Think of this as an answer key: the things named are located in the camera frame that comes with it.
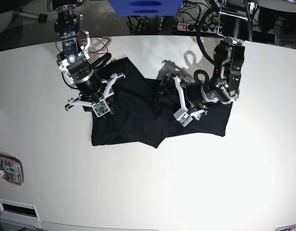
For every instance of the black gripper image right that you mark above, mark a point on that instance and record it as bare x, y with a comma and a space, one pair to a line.
195, 103

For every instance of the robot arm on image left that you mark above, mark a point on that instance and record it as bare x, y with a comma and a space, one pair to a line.
73, 60

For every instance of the white table cable grommet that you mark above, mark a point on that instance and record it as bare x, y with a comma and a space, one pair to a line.
9, 207

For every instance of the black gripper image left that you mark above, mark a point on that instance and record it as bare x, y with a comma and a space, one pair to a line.
90, 84

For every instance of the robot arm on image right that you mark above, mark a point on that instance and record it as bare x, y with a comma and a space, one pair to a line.
234, 26

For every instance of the white camera mount image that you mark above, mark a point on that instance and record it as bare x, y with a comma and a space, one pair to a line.
171, 84
97, 101

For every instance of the blue plastic bin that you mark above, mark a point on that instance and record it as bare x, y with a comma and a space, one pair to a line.
145, 7

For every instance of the black T-shirt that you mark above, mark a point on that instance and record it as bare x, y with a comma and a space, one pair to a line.
141, 114

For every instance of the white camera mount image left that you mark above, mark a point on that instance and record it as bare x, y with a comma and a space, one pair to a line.
97, 101

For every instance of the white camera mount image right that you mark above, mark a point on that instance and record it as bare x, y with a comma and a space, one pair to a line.
171, 84

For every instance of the sticker at bottom edge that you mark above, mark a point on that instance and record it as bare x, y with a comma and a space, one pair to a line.
286, 228

